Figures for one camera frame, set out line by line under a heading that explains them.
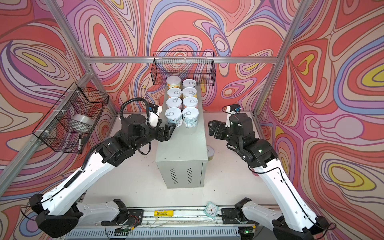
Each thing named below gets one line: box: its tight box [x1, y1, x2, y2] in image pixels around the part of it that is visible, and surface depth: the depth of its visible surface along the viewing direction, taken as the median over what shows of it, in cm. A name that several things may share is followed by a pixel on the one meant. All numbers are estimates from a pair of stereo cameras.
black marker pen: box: [78, 134, 82, 152], surface depth 73 cm
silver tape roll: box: [71, 114, 95, 127], surface depth 73 cm
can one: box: [166, 97, 182, 107], surface depth 71 cm
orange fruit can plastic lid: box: [166, 75, 182, 90], surface depth 78 cm
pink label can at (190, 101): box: [182, 96, 199, 107], surface depth 71 cm
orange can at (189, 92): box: [182, 87, 198, 99], surface depth 75 cm
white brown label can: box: [182, 78, 197, 89], surface depth 80 cm
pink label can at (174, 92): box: [167, 87, 182, 97], surface depth 75 cm
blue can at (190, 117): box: [182, 106, 199, 128], surface depth 66 cm
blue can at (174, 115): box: [165, 107, 183, 128], surface depth 66 cm
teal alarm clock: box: [204, 201, 219, 220], surface depth 75 cm
